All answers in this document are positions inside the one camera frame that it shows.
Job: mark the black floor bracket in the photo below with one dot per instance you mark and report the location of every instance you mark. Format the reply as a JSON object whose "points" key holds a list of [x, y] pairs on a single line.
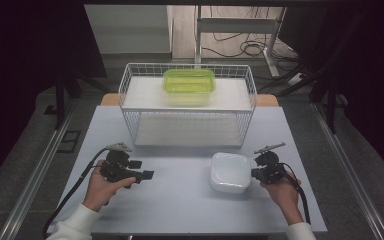
{"points": [[69, 141]]}

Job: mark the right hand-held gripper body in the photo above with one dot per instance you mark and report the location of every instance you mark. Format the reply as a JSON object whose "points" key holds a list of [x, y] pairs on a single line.
{"points": [[269, 166]]}

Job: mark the person's left hand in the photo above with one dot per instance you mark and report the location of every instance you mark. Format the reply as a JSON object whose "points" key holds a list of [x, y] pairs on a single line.
{"points": [[101, 188]]}

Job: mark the green translucent plastic container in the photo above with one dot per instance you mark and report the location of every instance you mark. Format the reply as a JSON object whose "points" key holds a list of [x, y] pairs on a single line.
{"points": [[189, 86]]}

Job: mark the white metal desk frame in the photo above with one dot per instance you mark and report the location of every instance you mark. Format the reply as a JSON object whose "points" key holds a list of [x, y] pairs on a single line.
{"points": [[236, 25]]}

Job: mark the white power strip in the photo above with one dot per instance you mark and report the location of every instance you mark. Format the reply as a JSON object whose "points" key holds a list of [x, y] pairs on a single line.
{"points": [[295, 79]]}

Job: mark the black metal stand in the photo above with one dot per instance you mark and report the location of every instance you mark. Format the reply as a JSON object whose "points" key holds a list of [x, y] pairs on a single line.
{"points": [[326, 86], [60, 100]]}

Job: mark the white cabinet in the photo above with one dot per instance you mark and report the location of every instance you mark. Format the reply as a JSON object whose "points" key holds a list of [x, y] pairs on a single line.
{"points": [[130, 30]]}

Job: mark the aluminium floor rail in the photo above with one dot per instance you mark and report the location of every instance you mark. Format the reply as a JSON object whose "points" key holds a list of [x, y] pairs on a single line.
{"points": [[350, 170], [36, 173]]}

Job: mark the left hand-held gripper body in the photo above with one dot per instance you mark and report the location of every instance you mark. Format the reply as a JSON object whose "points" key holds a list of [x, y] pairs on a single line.
{"points": [[116, 165]]}

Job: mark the person's right hand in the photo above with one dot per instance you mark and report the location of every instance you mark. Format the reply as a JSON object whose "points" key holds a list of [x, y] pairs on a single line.
{"points": [[284, 195]]}

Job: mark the white plastic container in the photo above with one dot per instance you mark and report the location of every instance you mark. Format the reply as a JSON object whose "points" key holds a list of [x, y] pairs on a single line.
{"points": [[230, 172]]}

